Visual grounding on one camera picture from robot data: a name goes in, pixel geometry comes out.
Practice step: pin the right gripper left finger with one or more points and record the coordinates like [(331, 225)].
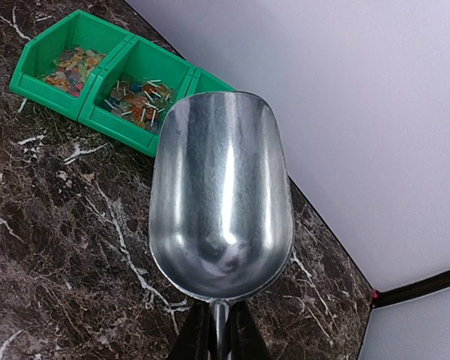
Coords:
[(193, 339)]

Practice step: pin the green bin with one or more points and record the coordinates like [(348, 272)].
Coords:
[(58, 67), (133, 93)]

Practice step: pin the right black frame post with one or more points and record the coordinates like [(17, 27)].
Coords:
[(413, 291)]

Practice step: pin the metal scoop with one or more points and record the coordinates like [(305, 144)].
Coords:
[(221, 225)]

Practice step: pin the green bin end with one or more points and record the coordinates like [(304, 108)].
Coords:
[(204, 81)]

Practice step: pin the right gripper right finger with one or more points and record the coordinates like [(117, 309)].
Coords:
[(245, 338)]

